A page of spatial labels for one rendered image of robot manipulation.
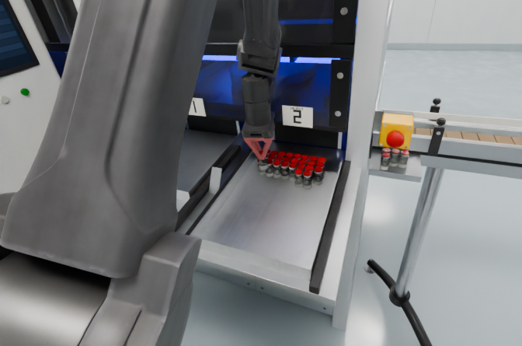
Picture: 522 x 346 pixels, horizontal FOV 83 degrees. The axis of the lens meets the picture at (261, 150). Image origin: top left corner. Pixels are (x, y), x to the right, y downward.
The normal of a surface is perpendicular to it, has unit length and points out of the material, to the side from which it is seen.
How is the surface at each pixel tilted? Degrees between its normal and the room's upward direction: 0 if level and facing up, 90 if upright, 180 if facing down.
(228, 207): 0
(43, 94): 90
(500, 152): 90
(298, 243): 0
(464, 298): 0
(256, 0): 132
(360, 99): 90
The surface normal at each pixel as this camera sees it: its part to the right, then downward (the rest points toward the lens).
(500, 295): -0.09, -0.84
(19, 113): 0.91, 0.15
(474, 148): -0.37, 0.53
